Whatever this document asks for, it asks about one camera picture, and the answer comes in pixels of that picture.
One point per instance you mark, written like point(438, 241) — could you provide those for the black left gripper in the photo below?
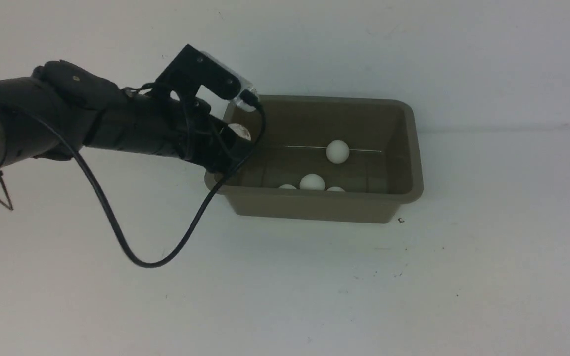
point(188, 133)

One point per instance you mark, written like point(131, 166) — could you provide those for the white ball with logo front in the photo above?
point(240, 130)

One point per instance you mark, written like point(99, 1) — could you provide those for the tan plastic rectangular bin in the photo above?
point(382, 174)

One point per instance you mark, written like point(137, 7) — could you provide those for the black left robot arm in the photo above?
point(61, 108)

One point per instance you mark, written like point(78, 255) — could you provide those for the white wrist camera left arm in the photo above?
point(225, 82)

